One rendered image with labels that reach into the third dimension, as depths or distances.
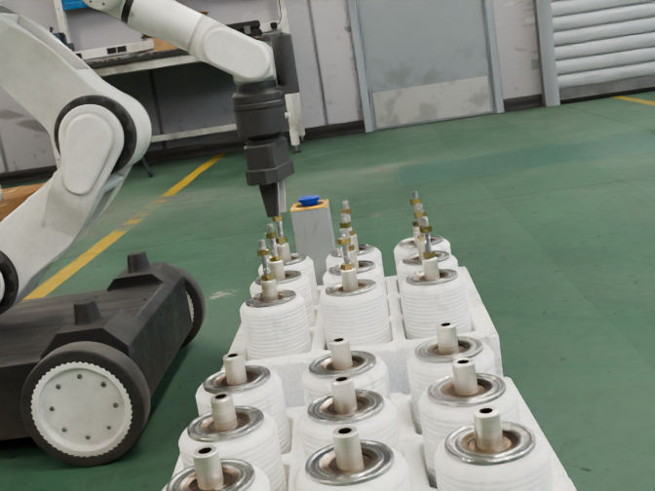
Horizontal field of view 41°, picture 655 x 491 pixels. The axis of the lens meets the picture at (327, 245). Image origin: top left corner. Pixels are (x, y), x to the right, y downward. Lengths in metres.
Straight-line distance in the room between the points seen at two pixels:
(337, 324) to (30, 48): 0.73
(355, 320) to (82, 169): 0.58
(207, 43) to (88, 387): 0.58
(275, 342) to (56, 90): 0.63
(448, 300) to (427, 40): 5.17
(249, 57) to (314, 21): 4.94
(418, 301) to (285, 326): 0.19
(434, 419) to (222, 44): 0.78
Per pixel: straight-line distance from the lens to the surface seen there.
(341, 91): 6.34
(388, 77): 6.33
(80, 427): 1.48
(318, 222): 1.63
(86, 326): 1.49
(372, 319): 1.24
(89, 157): 1.54
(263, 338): 1.25
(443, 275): 1.27
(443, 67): 6.35
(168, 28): 1.45
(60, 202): 1.59
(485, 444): 0.75
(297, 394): 1.24
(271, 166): 1.43
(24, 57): 1.61
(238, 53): 1.41
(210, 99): 6.43
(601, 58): 6.49
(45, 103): 1.61
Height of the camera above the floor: 0.59
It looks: 12 degrees down
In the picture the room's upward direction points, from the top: 9 degrees counter-clockwise
